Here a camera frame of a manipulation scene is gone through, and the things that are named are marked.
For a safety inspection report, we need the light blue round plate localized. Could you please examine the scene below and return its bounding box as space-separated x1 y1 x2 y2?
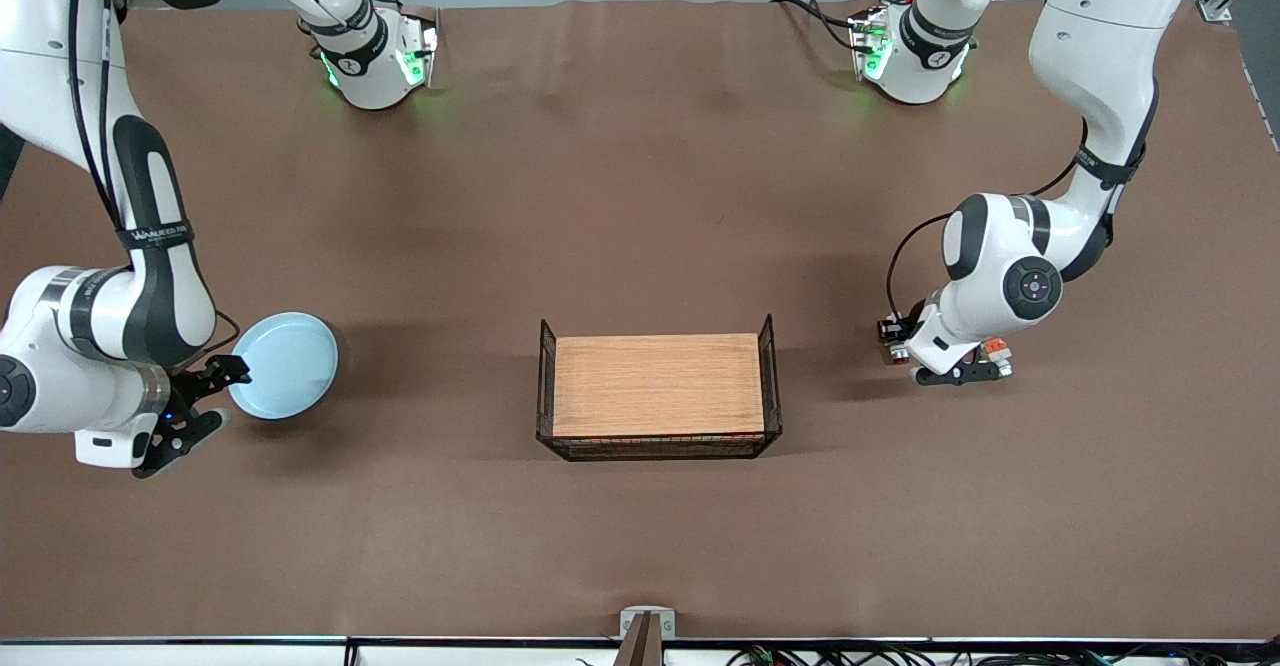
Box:
228 311 340 421

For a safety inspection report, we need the black left arm base cable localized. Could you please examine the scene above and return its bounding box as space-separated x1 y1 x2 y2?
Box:
770 0 865 52

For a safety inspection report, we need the black wire shelf wooden top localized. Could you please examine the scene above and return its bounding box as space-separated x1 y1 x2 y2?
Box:
536 313 783 463

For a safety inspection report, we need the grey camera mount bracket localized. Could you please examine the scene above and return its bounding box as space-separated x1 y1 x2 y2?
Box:
612 606 677 666

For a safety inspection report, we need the brown table cover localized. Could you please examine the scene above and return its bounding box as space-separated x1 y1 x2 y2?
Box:
0 0 1280 644

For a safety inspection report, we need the black cable bundle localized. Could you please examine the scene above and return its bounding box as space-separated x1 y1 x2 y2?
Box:
728 644 1280 666

